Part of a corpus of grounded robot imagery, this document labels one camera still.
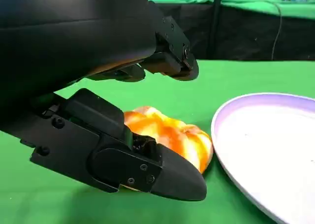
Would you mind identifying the green cloth on background table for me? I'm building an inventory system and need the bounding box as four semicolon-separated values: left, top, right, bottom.
145;0;315;20

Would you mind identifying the black drape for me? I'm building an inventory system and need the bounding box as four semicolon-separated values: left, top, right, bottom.
147;1;315;62

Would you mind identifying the lilac plate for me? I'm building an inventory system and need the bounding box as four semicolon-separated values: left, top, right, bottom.
211;93;315;224

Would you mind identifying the thin hanging cable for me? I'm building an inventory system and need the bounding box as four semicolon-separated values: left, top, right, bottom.
267;0;283;61

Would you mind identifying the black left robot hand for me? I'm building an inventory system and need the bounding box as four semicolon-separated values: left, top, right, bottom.
0;0;207;202

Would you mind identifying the orange and white bread roll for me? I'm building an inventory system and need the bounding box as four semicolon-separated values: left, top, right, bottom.
120;105;214;192

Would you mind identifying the black vertical pole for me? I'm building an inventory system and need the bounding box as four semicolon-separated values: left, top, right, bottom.
213;0;223;60

